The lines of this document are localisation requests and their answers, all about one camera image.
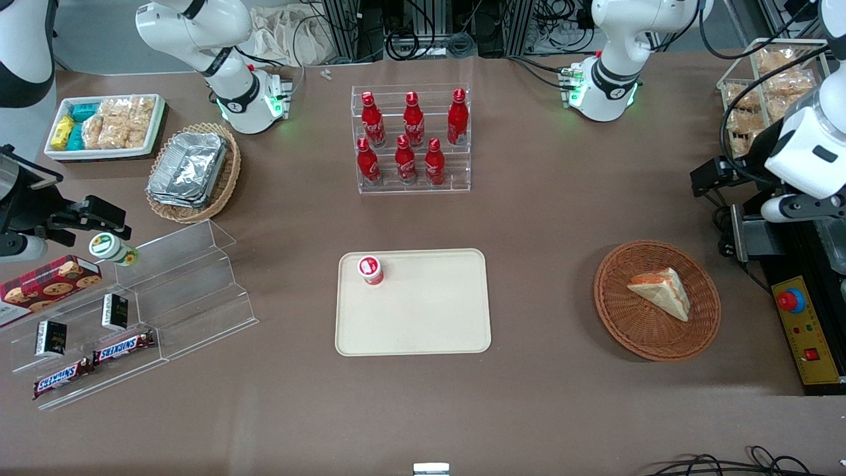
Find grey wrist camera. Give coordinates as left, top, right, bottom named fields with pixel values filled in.
left=0, top=233, right=49, bottom=263
left=760, top=194, right=846, bottom=223

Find clear acrylic bottle rack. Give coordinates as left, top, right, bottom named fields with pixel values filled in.
left=350, top=83, right=472, bottom=195

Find Snickers chocolate bar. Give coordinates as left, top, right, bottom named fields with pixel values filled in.
left=32, top=358, right=94, bottom=401
left=92, top=330, right=157, bottom=366

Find aluminium frame post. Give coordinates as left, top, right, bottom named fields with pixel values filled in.
left=320, top=0, right=362, bottom=65

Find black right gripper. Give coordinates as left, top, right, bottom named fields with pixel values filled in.
left=0, top=147, right=132, bottom=247

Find beige plastic tray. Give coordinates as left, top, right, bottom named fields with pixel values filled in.
left=334, top=248, right=492, bottom=358

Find yellow emergency stop box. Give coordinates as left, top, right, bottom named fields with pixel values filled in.
left=771, top=275, right=846, bottom=386

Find clear acrylic step shelf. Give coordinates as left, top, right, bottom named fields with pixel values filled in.
left=0, top=219, right=259, bottom=413

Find black left base cables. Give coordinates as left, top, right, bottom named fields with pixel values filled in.
left=508, top=55, right=570, bottom=91

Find beige cloth bag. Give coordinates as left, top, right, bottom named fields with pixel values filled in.
left=247, top=4, right=335, bottom=67

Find clear rice cracker bag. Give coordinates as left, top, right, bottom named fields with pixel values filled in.
left=99, top=98, right=133, bottom=150
left=82, top=115, right=108, bottom=150
left=128, top=96, right=157, bottom=149

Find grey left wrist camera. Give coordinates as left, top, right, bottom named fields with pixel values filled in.
left=760, top=194, right=846, bottom=223

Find triangular sandwich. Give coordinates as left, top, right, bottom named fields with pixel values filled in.
left=627, top=267, right=691, bottom=323

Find small black box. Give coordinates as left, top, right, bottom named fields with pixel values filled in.
left=34, top=319, right=68, bottom=359
left=100, top=293, right=130, bottom=332

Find oval light wicker basket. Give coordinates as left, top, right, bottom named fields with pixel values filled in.
left=145, top=122, right=242, bottom=225

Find black floor cables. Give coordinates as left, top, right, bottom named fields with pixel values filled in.
left=642, top=446, right=832, bottom=476

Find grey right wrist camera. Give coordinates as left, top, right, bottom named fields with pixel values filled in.
left=0, top=233, right=49, bottom=263

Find round brown wicker basket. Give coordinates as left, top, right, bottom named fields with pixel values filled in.
left=594, top=239, right=722, bottom=362

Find red cola bottle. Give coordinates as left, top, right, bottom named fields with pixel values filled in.
left=403, top=91, right=426, bottom=148
left=394, top=135, right=419, bottom=186
left=447, top=88, right=470, bottom=147
left=424, top=138, right=446, bottom=187
left=356, top=137, right=383, bottom=187
left=360, top=91, right=387, bottom=148

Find red cookie box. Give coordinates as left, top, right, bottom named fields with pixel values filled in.
left=0, top=255, right=104, bottom=329

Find stack of foil trays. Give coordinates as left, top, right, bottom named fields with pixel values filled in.
left=146, top=131, right=229, bottom=210

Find white wire rack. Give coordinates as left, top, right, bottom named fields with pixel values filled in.
left=716, top=37, right=835, bottom=161

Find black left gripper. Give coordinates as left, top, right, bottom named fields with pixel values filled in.
left=690, top=119, right=790, bottom=198

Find black right base cable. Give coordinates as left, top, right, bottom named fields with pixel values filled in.
left=235, top=44, right=306, bottom=101

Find green-lidded white cup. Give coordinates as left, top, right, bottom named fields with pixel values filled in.
left=89, top=232, right=140, bottom=268

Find white rectangular snack tray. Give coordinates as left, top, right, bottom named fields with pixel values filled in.
left=44, top=93, right=167, bottom=162

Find yellow snack packet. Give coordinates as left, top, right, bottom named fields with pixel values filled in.
left=51, top=115, right=76, bottom=150

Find grey metal plate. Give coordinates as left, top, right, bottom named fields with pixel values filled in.
left=730, top=203, right=788, bottom=263

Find clear plastic container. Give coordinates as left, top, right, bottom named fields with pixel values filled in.
left=814, top=217, right=846, bottom=276

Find clear fried snack bag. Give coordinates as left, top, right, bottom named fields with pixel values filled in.
left=722, top=82, right=762, bottom=111
left=765, top=95, right=812, bottom=124
left=753, top=47, right=804, bottom=75
left=762, top=69, right=818, bottom=100
left=726, top=109, right=769, bottom=158

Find black machine housing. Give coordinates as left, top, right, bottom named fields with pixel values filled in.
left=740, top=190, right=846, bottom=397

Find coiled black background cables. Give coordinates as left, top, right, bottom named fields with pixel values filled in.
left=385, top=25, right=478, bottom=61

